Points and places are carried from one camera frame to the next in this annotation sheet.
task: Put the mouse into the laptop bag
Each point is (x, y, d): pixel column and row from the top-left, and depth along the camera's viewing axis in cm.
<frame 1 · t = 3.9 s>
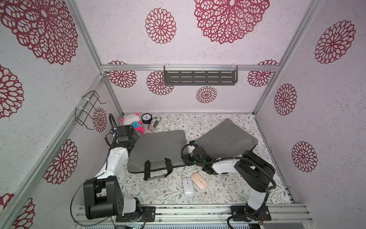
left hand: (134, 137, 89), fingers open
right hand: (182, 155, 92), fingers open
left grey laptop bag: (156, 158, 89), point 7 cm above the table
right grey laptop bag: (227, 139, 105), on the table
white computer mouse: (188, 186, 83), point 2 cm above the table
pink computer mouse: (199, 180, 85), point 2 cm above the table
pink white plush toy: (134, 120, 111), point 5 cm above the table
black round gauge: (147, 118, 116), point 3 cm above the table
small striped tool: (154, 123, 112), point 4 cm above the table

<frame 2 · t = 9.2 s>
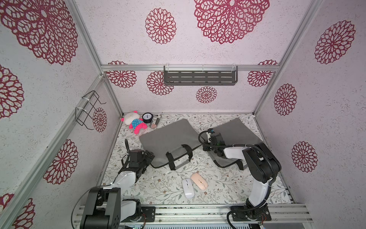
left hand: (151, 158, 92), fingers open
right hand: (203, 141, 100), fingers closed
left grey laptop bag: (171, 144, 100), point 3 cm above the table
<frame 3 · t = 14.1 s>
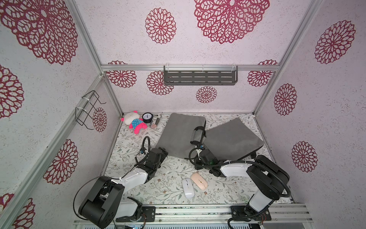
left hand: (163, 153, 92), fingers open
right hand: (192, 158, 92), fingers closed
left grey laptop bag: (175, 138, 105), point 2 cm above the table
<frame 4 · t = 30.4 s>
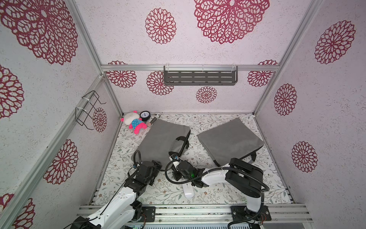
left hand: (159, 167, 87), fingers open
right hand: (170, 166, 88), fingers closed
left grey laptop bag: (165, 137, 104), point 2 cm above the table
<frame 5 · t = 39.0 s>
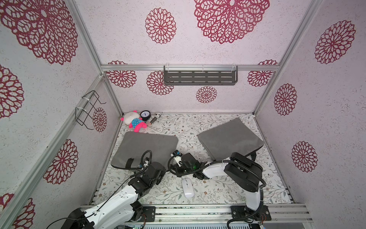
left hand: (166, 167, 85), fingers closed
right hand: (171, 165, 90), fingers closed
left grey laptop bag: (133, 148, 101), on the table
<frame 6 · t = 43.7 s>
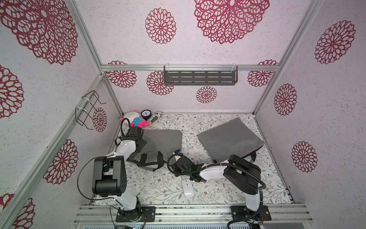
left hand: (139, 148, 94), fingers open
right hand: (170, 166, 90), fingers open
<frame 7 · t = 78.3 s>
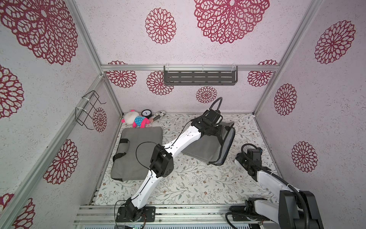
left hand: (221, 131, 87), fingers closed
right hand: (240, 154, 91), fingers open
left grey laptop bag: (132, 157, 90), point 7 cm above the table
right grey laptop bag: (213, 149, 95), point 5 cm above the table
